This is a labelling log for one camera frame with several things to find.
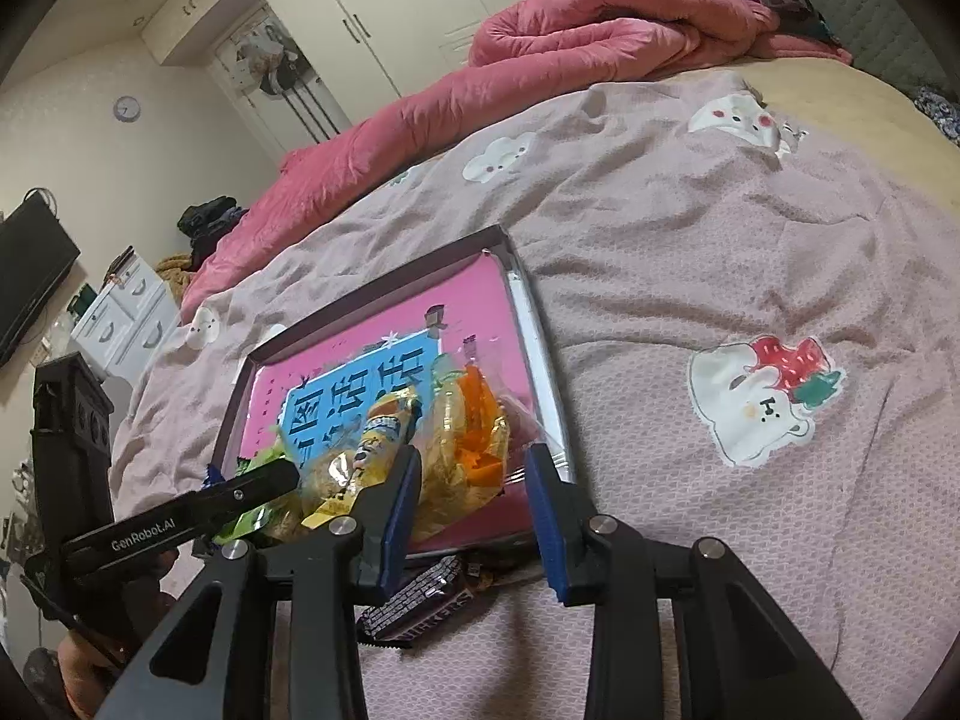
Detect black television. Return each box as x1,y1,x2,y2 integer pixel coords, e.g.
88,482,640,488
0,191,82,368

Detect pink quilt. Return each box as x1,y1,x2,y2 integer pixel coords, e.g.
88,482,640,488
180,0,856,308

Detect orange noodle snack packet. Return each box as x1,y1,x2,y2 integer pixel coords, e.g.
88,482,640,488
416,367,512,496

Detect dark chocolate bar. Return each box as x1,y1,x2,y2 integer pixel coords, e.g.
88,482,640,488
354,551,500,652

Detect grey quilted headboard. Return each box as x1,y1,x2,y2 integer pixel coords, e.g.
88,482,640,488
671,0,960,102

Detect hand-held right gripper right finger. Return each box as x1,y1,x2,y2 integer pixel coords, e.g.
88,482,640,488
525,442,863,720

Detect long yellow snack packet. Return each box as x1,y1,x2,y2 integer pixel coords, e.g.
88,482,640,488
300,386,425,533

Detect light green snack packet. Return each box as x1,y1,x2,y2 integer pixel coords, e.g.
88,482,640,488
214,446,290,545

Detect person's left hand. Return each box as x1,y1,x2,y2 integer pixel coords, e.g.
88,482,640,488
56,549,181,720

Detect hanging bags on rack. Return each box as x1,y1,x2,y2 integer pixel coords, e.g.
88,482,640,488
229,19,316,98

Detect pink book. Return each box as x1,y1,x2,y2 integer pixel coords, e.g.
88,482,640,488
225,255,563,548

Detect beige bed sheet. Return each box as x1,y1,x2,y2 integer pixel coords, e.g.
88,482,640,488
731,56,960,196

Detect folded striped clothes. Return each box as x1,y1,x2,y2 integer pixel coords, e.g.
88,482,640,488
712,0,833,46

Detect pile of dark clothes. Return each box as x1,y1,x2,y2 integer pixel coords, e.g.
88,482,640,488
176,196,248,267

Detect white drawer cabinet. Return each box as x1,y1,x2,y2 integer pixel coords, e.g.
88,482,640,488
71,255,181,383

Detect white wardrobe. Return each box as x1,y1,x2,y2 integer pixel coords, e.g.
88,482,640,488
139,0,683,158

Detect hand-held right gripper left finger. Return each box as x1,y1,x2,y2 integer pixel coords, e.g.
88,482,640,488
94,444,422,720

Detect dark shallow tray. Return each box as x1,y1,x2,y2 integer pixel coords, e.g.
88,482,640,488
210,223,577,563

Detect dark floral pillow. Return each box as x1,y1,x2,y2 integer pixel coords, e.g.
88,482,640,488
907,86,960,143

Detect brown knitted throw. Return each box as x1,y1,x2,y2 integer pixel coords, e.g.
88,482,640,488
155,251,196,301

